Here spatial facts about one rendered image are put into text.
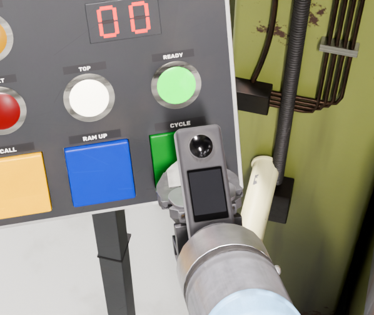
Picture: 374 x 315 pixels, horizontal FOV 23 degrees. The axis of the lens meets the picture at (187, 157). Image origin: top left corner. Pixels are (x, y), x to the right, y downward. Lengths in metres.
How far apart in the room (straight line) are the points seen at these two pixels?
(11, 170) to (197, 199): 0.26
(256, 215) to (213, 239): 0.62
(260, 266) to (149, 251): 1.37
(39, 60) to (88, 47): 0.06
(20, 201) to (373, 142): 0.63
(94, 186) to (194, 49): 0.20
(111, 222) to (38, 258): 0.83
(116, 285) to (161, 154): 0.52
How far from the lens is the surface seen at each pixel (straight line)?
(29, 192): 1.07
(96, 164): 1.06
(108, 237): 1.41
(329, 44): 1.29
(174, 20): 1.02
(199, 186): 0.90
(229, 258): 0.82
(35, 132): 1.05
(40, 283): 2.16
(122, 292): 1.57
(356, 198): 1.61
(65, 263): 2.17
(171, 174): 1.02
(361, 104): 1.40
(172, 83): 1.04
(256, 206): 1.48
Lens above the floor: 1.89
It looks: 55 degrees down
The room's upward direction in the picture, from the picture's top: straight up
